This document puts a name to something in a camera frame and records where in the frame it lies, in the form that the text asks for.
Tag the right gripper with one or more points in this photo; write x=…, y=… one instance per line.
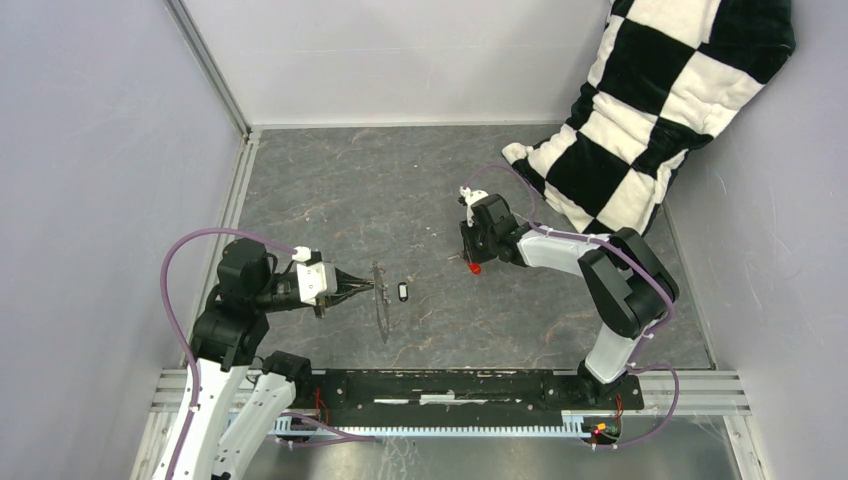
x=472, y=254

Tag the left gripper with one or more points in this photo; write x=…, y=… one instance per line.
x=346, y=280

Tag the large metal keyring plate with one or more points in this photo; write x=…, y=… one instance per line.
x=381, y=301

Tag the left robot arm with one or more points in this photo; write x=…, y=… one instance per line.
x=256, y=277

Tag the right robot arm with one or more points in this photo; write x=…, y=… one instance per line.
x=630, y=287

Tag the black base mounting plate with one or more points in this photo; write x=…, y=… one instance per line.
x=607, y=402

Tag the black and white checkered blanket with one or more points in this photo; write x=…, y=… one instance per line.
x=669, y=77

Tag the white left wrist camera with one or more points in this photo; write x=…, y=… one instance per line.
x=315, y=281

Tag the white slotted cable duct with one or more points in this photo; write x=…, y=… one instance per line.
x=567, y=427

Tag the aluminium frame rail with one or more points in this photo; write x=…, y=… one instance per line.
x=689, y=392

